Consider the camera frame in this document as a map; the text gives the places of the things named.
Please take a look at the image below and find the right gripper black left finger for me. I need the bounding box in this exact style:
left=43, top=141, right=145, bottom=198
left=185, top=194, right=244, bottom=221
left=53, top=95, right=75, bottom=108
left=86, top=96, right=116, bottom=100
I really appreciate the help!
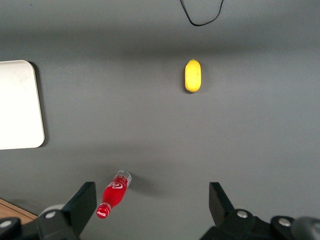
left=36, top=181, right=97, bottom=240

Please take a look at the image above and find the wooden drawer cabinet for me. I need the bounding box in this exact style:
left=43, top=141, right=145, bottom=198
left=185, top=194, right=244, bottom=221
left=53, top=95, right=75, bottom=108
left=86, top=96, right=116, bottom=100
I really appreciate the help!
left=0, top=198, right=36, bottom=222

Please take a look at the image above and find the thin black looped cable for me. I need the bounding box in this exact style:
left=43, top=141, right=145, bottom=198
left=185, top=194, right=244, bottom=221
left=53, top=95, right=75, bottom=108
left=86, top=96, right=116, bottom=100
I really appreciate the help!
left=179, top=0, right=225, bottom=27

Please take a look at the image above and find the red cola bottle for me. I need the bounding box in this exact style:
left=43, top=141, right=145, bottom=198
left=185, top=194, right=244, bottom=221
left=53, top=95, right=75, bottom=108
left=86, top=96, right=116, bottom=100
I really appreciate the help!
left=96, top=170, right=133, bottom=220

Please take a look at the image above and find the cream rectangular tray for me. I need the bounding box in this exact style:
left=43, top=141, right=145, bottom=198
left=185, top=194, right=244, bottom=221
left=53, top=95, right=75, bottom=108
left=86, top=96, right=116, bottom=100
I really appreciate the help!
left=0, top=59, right=46, bottom=151

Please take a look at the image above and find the yellow lemon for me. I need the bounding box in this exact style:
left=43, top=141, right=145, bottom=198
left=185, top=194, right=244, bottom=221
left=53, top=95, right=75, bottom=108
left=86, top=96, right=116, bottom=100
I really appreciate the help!
left=184, top=58, right=202, bottom=93

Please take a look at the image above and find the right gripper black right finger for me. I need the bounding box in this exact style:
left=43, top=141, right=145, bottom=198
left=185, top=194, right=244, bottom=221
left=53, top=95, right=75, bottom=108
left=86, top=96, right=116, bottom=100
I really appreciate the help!
left=199, top=181, right=261, bottom=240

